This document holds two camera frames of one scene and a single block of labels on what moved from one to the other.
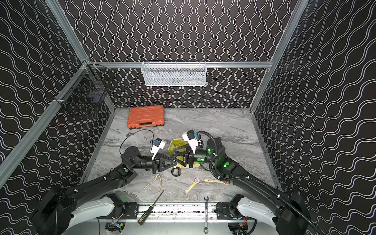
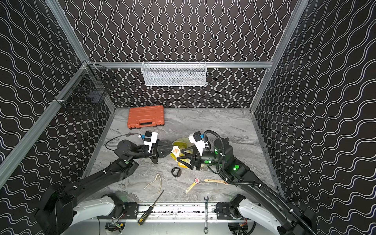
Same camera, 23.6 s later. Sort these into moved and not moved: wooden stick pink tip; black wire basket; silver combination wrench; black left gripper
Moved: black left gripper
Not moved: black wire basket; wooden stick pink tip; silver combination wrench
